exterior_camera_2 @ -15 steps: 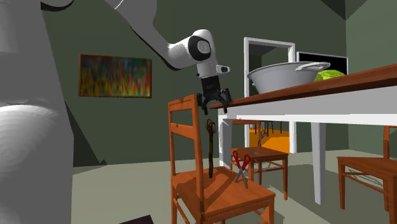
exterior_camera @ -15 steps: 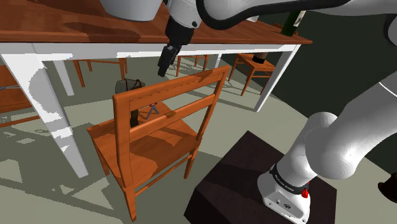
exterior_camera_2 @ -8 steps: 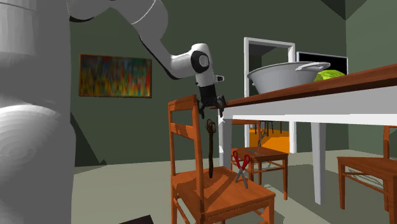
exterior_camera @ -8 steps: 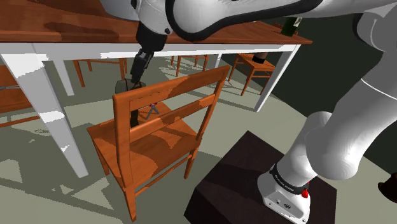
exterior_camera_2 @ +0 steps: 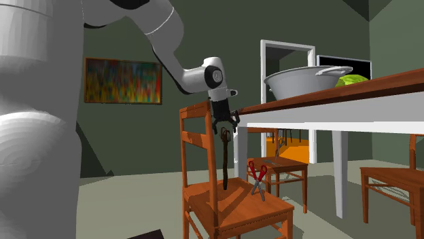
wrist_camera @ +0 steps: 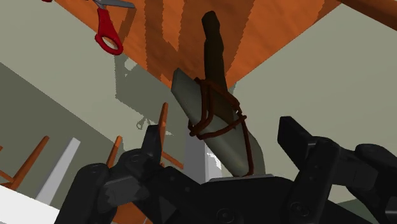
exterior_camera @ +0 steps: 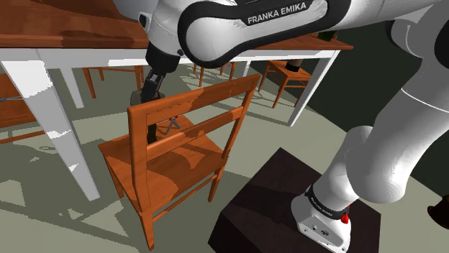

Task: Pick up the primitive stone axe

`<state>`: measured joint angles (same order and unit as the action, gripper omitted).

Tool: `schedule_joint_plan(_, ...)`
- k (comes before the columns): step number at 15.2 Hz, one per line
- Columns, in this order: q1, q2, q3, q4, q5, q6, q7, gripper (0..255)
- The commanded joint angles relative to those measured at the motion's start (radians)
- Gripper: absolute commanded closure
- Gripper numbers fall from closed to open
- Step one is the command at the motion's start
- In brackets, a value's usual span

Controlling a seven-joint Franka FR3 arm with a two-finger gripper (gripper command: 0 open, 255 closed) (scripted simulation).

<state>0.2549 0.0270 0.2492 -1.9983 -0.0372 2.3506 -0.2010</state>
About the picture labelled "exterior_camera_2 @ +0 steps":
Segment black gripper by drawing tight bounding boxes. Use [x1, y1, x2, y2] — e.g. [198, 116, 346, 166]
[210, 98, 241, 134]

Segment colourful framed wall picture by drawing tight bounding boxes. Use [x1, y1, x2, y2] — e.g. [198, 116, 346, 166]
[84, 56, 164, 106]

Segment large grey basin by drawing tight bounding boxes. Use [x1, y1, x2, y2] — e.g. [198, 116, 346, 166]
[263, 65, 354, 101]

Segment black flat screen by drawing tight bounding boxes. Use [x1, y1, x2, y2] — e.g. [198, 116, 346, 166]
[315, 54, 373, 81]

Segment grey metal scissors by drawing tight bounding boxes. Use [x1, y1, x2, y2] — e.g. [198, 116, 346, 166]
[263, 138, 286, 167]

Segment white door frame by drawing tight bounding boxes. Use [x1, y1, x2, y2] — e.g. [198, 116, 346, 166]
[260, 39, 318, 165]

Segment wood-topped table with white frame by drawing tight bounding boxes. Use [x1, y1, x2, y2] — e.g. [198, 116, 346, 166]
[232, 67, 424, 219]

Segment wooden chair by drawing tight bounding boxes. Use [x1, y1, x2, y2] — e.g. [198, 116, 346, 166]
[179, 100, 296, 239]
[359, 133, 424, 230]
[246, 127, 309, 215]

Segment dark brown long thin tool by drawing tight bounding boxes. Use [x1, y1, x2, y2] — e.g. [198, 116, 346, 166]
[220, 127, 232, 191]

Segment green cabbage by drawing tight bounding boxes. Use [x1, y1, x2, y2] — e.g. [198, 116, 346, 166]
[334, 74, 370, 88]

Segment dark robot stand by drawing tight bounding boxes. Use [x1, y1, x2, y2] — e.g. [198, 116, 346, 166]
[126, 228, 174, 239]

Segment red-handled scissors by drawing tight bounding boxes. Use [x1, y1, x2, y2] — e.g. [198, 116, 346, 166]
[247, 160, 268, 202]

